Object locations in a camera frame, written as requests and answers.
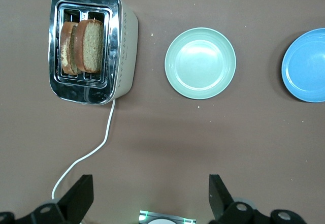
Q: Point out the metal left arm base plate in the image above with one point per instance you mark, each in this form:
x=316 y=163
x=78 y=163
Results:
x=144 y=216

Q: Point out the blue plate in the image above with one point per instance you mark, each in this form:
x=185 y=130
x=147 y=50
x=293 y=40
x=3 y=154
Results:
x=307 y=66

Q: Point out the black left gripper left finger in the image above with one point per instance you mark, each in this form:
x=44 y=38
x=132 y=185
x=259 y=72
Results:
x=76 y=198

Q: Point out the beige chrome two-slot toaster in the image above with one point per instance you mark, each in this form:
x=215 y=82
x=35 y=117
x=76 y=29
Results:
x=122 y=56

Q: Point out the light green plate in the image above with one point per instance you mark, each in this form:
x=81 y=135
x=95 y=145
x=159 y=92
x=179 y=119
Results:
x=200 y=64

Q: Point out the brown bread slice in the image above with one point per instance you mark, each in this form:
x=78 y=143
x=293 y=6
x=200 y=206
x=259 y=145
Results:
x=65 y=48
x=92 y=46

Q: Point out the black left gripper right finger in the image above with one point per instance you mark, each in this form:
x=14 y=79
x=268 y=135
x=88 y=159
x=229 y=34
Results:
x=221 y=201

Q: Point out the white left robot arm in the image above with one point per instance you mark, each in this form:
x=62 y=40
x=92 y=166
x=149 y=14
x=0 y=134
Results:
x=162 y=222

